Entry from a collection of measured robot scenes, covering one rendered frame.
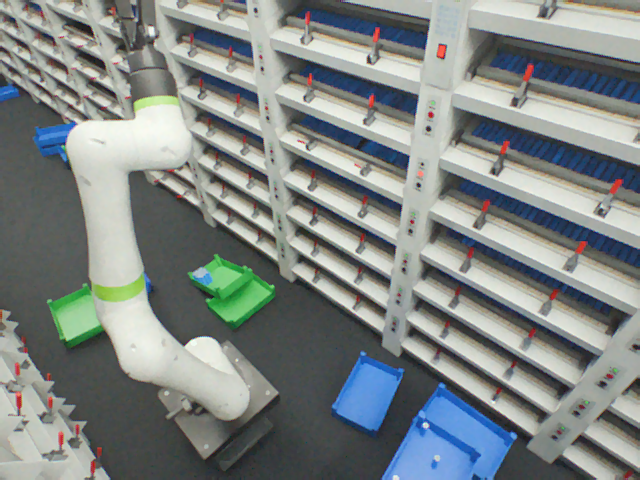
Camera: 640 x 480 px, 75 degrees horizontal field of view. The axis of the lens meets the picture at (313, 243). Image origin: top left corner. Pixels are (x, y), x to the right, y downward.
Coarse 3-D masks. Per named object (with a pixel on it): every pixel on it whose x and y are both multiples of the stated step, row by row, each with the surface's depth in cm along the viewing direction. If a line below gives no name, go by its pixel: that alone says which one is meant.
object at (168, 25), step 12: (156, 12) 183; (168, 24) 187; (180, 24) 191; (168, 60) 197; (180, 72) 202; (180, 96) 208; (192, 108) 216; (192, 144) 226; (192, 156) 234; (204, 168) 239; (204, 192) 249; (204, 216) 268
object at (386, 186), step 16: (288, 128) 170; (288, 144) 168; (304, 144) 165; (320, 160) 160; (336, 160) 157; (352, 176) 153; (368, 176) 149; (384, 176) 147; (384, 192) 146; (400, 192) 142
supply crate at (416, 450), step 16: (416, 432) 132; (432, 432) 132; (448, 432) 127; (400, 448) 124; (416, 448) 128; (432, 448) 128; (448, 448) 128; (464, 448) 126; (480, 448) 120; (400, 464) 125; (416, 464) 125; (448, 464) 125; (464, 464) 125
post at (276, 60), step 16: (272, 0) 139; (288, 0) 143; (304, 0) 148; (256, 32) 147; (256, 48) 151; (272, 48) 148; (256, 64) 156; (272, 64) 151; (272, 96) 159; (272, 112) 164; (288, 112) 168; (272, 128) 170; (288, 160) 182; (272, 176) 189; (272, 192) 196; (288, 192) 192; (272, 208) 204; (288, 224) 204; (288, 256) 218; (288, 272) 228
